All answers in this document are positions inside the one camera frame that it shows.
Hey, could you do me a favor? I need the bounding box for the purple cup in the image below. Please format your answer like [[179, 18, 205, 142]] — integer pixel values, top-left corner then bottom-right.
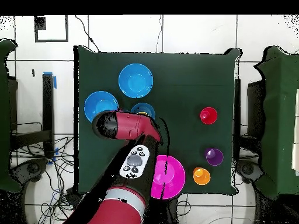
[[204, 148, 224, 167]]

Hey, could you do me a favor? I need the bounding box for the green covered side table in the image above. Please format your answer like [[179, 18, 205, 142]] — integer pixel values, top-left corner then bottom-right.
[[253, 45, 299, 199], [0, 38, 22, 193]]

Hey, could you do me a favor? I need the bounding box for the large blue bowl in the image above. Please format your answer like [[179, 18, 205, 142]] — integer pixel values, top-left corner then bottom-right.
[[118, 63, 154, 99], [84, 90, 119, 124]]

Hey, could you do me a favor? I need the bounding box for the orange cup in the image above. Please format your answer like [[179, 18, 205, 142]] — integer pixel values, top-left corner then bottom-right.
[[193, 167, 211, 186]]

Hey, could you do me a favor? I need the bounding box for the tangle of black cables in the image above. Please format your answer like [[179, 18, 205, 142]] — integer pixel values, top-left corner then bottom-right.
[[11, 136, 78, 224]]

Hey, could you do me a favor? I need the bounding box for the thin black floor cable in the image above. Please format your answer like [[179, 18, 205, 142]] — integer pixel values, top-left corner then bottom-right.
[[74, 15, 101, 53]]

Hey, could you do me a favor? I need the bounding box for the pink bowl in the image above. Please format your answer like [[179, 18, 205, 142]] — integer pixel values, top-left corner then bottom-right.
[[150, 155, 186, 200]]

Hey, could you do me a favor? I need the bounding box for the small blue bowl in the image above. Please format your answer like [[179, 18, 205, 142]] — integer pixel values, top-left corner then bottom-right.
[[130, 102, 157, 120]]

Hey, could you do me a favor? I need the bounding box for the black power adapter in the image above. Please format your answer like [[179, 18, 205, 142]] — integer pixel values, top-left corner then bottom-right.
[[66, 188, 85, 211]]

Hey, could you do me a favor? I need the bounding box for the red cup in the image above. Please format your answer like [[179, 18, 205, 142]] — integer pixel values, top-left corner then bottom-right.
[[199, 107, 218, 125]]

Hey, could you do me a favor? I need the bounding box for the dark green tablecloth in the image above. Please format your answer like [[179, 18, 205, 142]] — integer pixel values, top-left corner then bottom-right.
[[73, 45, 242, 195]]

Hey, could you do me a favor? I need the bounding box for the black stand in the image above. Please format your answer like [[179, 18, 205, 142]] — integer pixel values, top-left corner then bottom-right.
[[10, 73, 55, 157]]

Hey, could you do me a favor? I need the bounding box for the black chair base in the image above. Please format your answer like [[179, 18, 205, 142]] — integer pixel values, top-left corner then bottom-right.
[[235, 159, 265, 184], [10, 157, 50, 187]]

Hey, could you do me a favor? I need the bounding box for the black floor frame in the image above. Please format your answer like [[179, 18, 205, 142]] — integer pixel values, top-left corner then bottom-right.
[[34, 15, 69, 43]]

